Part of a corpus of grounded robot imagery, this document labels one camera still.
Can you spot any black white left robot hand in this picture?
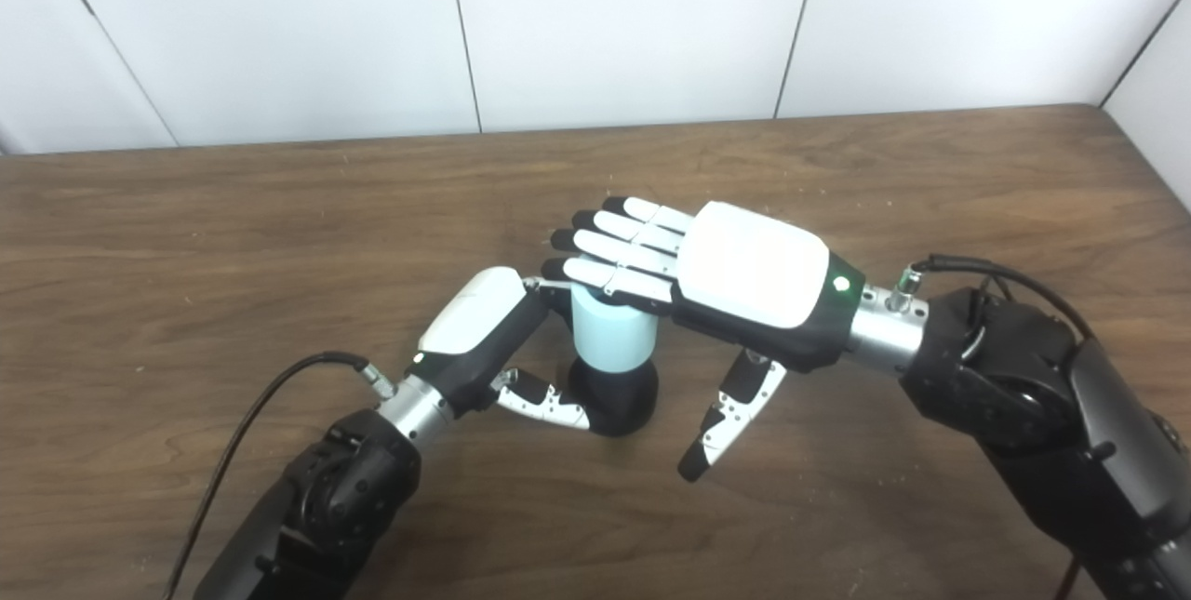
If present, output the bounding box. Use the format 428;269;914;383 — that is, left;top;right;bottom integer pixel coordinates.
408;266;593;432

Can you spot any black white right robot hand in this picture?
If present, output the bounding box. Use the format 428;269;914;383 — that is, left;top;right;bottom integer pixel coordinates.
541;196;866;483

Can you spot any light blue cylinder cup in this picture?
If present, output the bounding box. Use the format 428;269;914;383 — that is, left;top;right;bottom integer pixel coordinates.
569;284;659;374

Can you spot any black funnel-shaped nozzle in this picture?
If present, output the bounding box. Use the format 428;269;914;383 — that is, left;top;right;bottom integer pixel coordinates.
568;358;660;437

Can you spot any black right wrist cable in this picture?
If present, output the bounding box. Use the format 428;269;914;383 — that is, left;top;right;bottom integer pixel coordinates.
889;254;1099;345

